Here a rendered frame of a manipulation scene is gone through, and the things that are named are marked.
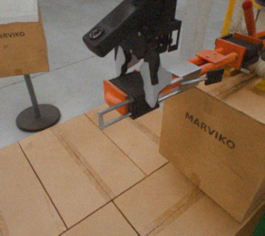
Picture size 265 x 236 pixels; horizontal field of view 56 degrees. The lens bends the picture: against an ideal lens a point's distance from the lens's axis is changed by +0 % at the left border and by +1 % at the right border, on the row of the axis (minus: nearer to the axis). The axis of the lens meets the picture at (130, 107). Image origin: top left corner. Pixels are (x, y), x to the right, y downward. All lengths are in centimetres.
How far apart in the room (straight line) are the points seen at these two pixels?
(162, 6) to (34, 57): 147
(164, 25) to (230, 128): 43
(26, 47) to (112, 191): 113
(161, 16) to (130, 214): 82
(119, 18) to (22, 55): 149
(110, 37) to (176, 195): 88
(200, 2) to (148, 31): 177
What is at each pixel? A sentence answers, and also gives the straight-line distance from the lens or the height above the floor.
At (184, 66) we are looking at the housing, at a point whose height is 122.
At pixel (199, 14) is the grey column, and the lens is 219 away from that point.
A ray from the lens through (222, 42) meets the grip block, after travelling 71.
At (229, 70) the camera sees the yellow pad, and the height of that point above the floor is 109.
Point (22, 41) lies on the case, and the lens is 181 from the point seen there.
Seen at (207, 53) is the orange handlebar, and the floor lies 122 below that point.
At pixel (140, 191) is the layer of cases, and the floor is 54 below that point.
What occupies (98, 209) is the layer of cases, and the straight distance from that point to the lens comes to 110.
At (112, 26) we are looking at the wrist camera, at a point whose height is 135.
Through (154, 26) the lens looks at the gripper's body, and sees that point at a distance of 42.
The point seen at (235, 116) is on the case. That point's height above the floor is 105.
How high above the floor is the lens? 148
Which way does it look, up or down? 37 degrees down
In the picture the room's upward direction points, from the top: straight up
